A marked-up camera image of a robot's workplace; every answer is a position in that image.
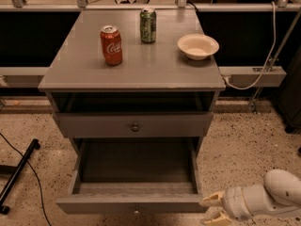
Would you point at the green soda can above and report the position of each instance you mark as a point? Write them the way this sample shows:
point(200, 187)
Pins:
point(148, 25)

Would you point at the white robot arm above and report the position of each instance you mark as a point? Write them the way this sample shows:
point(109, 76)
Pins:
point(278, 196)

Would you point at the grey wooden drawer cabinet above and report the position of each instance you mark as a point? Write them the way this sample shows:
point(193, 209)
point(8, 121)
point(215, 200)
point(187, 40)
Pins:
point(152, 78)

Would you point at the white bowl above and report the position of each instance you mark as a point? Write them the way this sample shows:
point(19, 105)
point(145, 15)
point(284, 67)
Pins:
point(198, 46)

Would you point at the black stand leg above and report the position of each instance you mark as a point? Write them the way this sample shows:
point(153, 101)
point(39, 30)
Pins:
point(14, 172)

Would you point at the grey top drawer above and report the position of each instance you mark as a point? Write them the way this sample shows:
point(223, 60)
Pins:
point(97, 125)

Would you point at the dark cabinet at right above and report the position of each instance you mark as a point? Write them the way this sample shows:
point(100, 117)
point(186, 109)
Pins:
point(289, 96)

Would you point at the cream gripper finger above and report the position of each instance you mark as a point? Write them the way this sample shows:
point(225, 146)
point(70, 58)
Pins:
point(215, 199)
point(219, 218)

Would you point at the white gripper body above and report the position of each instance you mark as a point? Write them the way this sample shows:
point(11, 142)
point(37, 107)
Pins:
point(234, 200)

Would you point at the red cola can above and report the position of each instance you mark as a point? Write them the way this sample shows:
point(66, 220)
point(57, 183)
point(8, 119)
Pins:
point(111, 45)

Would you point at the grey drawer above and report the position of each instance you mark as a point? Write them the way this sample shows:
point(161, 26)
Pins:
point(134, 175)
point(97, 125)

